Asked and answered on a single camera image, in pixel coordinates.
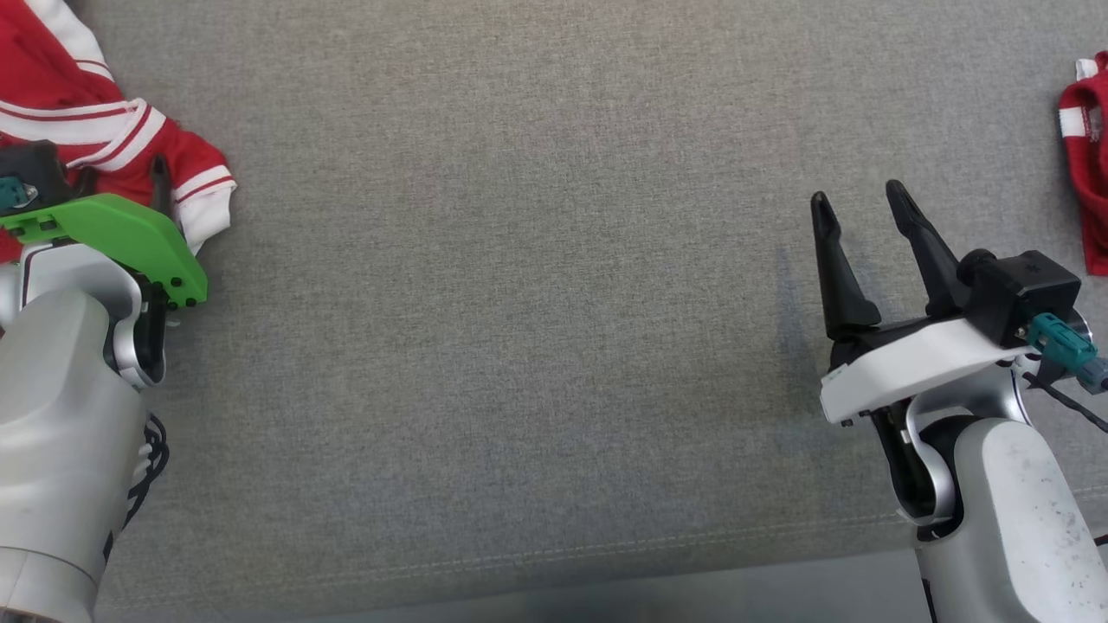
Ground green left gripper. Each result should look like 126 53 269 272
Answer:
0 154 209 310

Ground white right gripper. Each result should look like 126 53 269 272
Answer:
810 179 1040 427

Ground red white basketball jersey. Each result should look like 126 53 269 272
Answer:
0 0 236 262

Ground red white-striped shorts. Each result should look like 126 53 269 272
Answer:
1058 52 1108 278

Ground grey fabric sofa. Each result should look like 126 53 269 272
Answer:
0 0 1108 623

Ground teal right camera plug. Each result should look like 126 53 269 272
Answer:
1028 313 1108 393

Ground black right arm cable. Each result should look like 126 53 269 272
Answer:
1021 372 1108 434

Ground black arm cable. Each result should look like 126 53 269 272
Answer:
102 414 171 556
1021 372 1108 434

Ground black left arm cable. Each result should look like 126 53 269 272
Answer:
102 414 171 556

